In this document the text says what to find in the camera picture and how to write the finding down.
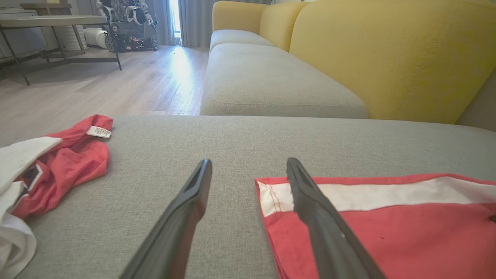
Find red white basketball jersey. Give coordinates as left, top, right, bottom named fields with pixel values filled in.
left=0, top=114, right=114, bottom=279

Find grey curtain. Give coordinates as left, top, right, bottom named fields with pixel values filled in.
left=178, top=0, right=272, bottom=48
left=154, top=0, right=177, bottom=46

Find low white cabinet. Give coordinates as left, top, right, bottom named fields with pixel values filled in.
left=0, top=8, right=50, bottom=65

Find white ribbed cylinder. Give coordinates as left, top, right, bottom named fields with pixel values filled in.
left=57, top=25, right=90, bottom=52

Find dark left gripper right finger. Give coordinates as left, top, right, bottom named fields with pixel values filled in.
left=286, top=157, right=386, bottom=279

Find white round appliance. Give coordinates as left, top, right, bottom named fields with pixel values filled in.
left=83, top=28, right=110, bottom=49

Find wooden side shelf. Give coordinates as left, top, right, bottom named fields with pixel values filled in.
left=19, top=3, right=73, bottom=16

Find white robot on wheeled base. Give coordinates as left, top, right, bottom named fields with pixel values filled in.
left=105, top=0, right=160, bottom=53

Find grey metal-legged table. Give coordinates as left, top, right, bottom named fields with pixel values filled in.
left=0, top=15, right=123, bottom=86

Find wide grey ottoman cushion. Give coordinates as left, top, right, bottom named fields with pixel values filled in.
left=0, top=115, right=496, bottom=279

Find red shorts with white stripe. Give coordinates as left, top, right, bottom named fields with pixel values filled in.
left=255, top=173, right=496, bottom=279

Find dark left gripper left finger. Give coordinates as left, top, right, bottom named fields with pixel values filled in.
left=119, top=158, right=213, bottom=279

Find yellow sofa back cushion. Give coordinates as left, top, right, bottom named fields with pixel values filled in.
left=212, top=0, right=270, bottom=36
left=258, top=2, right=311, bottom=53
left=289, top=0, right=496, bottom=125

